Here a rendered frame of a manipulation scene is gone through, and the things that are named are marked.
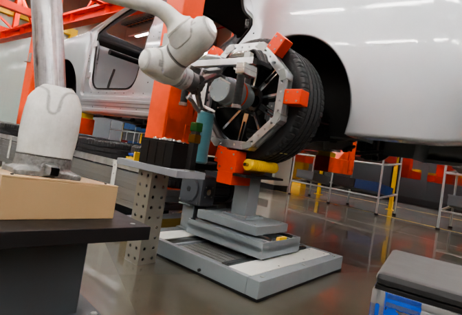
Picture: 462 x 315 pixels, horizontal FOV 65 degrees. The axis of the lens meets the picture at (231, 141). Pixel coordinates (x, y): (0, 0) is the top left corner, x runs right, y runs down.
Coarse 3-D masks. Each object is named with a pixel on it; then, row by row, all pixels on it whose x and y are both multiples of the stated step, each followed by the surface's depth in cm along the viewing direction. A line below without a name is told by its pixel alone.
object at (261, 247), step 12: (192, 228) 195; (204, 228) 189; (216, 228) 184; (228, 228) 187; (216, 240) 183; (228, 240) 178; (240, 240) 174; (252, 240) 170; (264, 240) 173; (276, 240) 178; (288, 240) 184; (252, 252) 169; (264, 252) 167; (276, 252) 176; (288, 252) 185
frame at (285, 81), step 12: (228, 48) 191; (240, 48) 187; (252, 48) 181; (264, 48) 176; (276, 60) 171; (288, 72) 168; (288, 84) 171; (204, 96) 199; (276, 96) 169; (276, 108) 168; (288, 108) 171; (276, 120) 167; (216, 132) 196; (264, 132) 171; (216, 144) 188; (228, 144) 184; (240, 144) 179; (252, 144) 174
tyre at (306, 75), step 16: (288, 64) 177; (304, 64) 179; (304, 80) 171; (320, 80) 188; (320, 96) 184; (288, 112) 173; (304, 112) 172; (320, 112) 185; (288, 128) 172; (304, 128) 177; (272, 144) 177; (288, 144) 178; (304, 144) 188; (272, 160) 189
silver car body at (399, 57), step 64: (256, 0) 239; (320, 0) 208; (384, 0) 185; (448, 0) 166; (128, 64) 409; (384, 64) 181; (448, 64) 163; (320, 128) 387; (384, 128) 177; (448, 128) 161
